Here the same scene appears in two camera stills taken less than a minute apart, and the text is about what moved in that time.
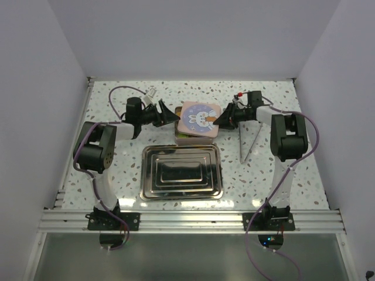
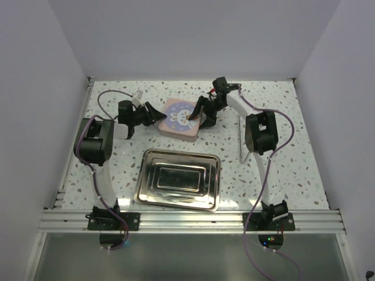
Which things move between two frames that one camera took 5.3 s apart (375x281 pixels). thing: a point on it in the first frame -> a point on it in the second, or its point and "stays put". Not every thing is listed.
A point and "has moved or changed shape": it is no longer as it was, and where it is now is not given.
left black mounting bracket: x=107 y=221 stays put
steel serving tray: x=180 y=172 has moved or changed shape
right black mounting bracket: x=268 y=222 stays put
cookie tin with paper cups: x=181 y=139 -> x=185 y=137
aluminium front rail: x=191 y=222 stays put
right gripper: x=227 y=120 -> x=210 y=119
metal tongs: x=241 y=160 stays put
